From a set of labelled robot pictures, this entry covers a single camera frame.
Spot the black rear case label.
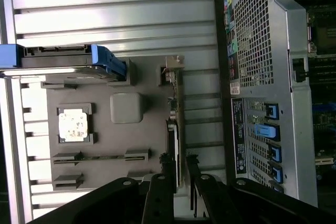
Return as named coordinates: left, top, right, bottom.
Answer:
left=230, top=98, right=248, bottom=179

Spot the grey plastic parts rack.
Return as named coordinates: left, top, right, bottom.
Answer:
left=40, top=56, right=184, bottom=190

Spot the silver CPU chip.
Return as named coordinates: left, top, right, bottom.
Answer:
left=58, top=112, right=87, bottom=140

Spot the green motherboard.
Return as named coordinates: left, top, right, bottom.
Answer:
left=306, top=3, right=336, bottom=183

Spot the open black PC case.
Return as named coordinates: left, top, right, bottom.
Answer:
left=214, top=0, right=336, bottom=208

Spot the hard disk with blue caddy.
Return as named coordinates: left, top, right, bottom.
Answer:
left=0, top=44, right=127, bottom=81

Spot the CPU socket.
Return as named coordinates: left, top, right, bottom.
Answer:
left=307, top=6, right=336, bottom=57

